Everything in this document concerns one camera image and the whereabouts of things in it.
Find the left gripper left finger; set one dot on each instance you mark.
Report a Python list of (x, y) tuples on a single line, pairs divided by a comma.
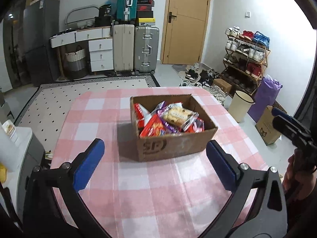
[(45, 218)]

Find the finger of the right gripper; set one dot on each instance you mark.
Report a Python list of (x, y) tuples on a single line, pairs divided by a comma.
[(276, 112), (292, 129)]

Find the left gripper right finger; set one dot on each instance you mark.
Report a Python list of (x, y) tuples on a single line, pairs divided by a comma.
[(256, 207)]

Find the clear cake bread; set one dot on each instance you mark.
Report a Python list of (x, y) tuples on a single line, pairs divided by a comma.
[(179, 116)]

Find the purple grape candy bag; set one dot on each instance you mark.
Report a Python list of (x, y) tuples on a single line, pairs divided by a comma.
[(160, 109)]

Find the red triangular chips bag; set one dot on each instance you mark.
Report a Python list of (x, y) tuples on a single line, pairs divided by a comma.
[(154, 127)]

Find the large white red snack bag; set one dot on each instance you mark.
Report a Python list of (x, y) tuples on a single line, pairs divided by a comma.
[(143, 115)]

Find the person's right hand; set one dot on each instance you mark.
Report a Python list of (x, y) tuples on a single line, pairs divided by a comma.
[(306, 180)]

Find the brown paper cat bag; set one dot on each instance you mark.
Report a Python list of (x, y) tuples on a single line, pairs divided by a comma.
[(265, 127)]

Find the purple gift bag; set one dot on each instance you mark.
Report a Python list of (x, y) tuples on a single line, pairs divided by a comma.
[(266, 95)]

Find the cream trash bin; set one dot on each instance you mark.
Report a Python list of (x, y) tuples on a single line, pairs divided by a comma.
[(240, 105)]

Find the wooden shoe rack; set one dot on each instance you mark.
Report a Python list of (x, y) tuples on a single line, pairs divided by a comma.
[(246, 59)]

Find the yellow plastic bag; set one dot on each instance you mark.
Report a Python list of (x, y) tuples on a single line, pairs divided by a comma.
[(3, 173)]

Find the small cardboard box floor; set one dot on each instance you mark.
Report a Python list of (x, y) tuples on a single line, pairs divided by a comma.
[(223, 85)]

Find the grey side cabinet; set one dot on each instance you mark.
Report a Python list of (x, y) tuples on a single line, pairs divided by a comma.
[(31, 154)]

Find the pink plaid tablecloth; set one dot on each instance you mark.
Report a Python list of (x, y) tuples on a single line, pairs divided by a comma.
[(168, 198)]

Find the dotted cream rug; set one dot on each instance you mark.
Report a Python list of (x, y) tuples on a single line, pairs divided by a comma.
[(45, 112)]

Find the SF cardboard box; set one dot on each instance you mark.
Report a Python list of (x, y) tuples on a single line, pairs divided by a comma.
[(153, 148)]

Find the wooden door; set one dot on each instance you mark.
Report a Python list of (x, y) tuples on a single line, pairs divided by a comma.
[(184, 31)]

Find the silver suitcase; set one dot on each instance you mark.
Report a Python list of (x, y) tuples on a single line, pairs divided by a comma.
[(146, 44)]

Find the woven laundry basket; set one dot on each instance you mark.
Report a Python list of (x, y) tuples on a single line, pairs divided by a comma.
[(76, 67)]

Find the stacked shoe boxes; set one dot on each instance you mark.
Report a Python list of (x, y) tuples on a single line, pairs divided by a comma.
[(145, 13)]

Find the beige suitcase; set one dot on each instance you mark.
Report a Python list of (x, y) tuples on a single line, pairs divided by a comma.
[(123, 48)]

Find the teal suitcase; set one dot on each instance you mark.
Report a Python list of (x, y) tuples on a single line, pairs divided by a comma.
[(126, 10)]

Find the white drawer desk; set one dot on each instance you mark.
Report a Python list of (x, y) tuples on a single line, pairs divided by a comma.
[(97, 42)]

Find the dark grey refrigerator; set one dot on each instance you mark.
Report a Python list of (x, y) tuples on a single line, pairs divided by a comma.
[(40, 23)]

